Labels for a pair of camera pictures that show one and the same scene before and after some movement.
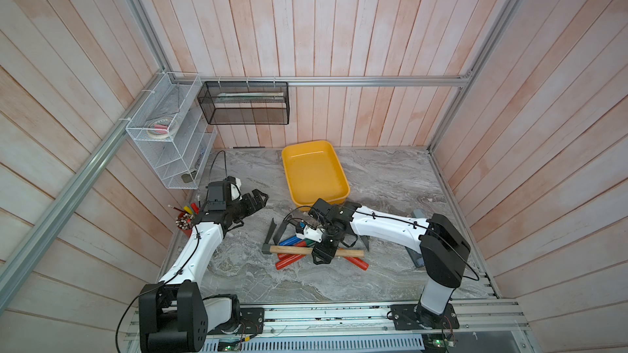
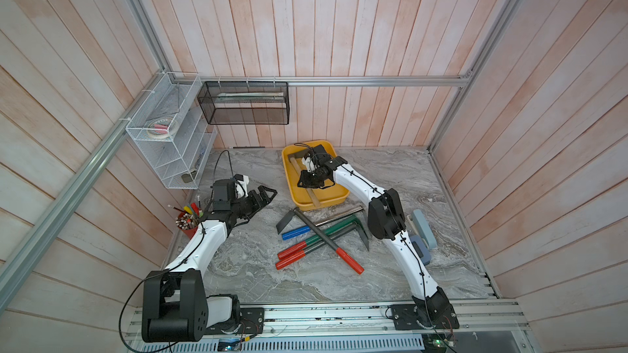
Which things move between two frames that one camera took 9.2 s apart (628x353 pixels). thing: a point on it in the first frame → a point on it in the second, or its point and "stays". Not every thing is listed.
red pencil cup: [185, 219] stays
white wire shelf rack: [172, 131] stays
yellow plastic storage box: [314, 172] stays
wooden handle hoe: [296, 250] → [298, 169]
